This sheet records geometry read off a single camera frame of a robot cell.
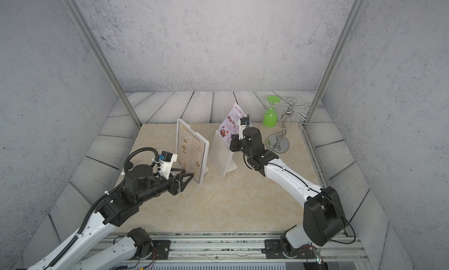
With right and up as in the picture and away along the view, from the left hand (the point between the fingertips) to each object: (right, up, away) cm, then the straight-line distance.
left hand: (191, 174), depth 67 cm
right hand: (+16, +15, +14) cm, 26 cm away
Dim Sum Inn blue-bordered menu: (-5, +7, +19) cm, 21 cm away
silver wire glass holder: (+45, +10, +41) cm, 61 cm away
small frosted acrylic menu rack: (+10, +5, +23) cm, 26 cm away
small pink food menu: (+15, +20, +16) cm, 30 cm away
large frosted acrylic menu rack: (+3, 0, +17) cm, 18 cm away
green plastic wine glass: (+38, +26, +34) cm, 57 cm away
